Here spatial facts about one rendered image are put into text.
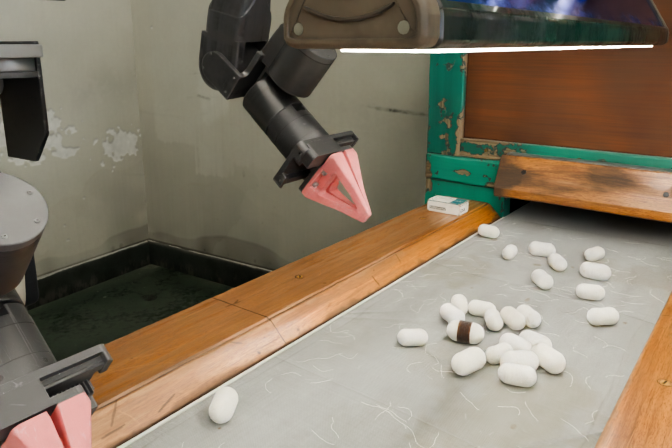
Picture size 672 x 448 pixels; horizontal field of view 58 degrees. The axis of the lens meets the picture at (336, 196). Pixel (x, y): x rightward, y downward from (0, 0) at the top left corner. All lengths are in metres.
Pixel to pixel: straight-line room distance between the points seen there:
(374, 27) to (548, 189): 0.77
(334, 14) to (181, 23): 2.41
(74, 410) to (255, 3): 0.48
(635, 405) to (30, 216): 0.46
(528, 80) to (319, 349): 0.63
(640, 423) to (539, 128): 0.65
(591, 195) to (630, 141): 0.11
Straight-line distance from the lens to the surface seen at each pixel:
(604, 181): 1.01
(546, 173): 1.03
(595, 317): 0.73
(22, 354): 0.44
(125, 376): 0.57
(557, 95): 1.07
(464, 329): 0.65
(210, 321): 0.65
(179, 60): 2.71
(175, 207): 2.86
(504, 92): 1.10
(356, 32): 0.28
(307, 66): 0.67
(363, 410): 0.54
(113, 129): 2.85
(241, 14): 0.72
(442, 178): 1.15
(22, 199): 0.42
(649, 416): 0.55
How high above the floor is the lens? 1.04
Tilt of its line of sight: 14 degrees down
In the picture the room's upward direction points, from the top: straight up
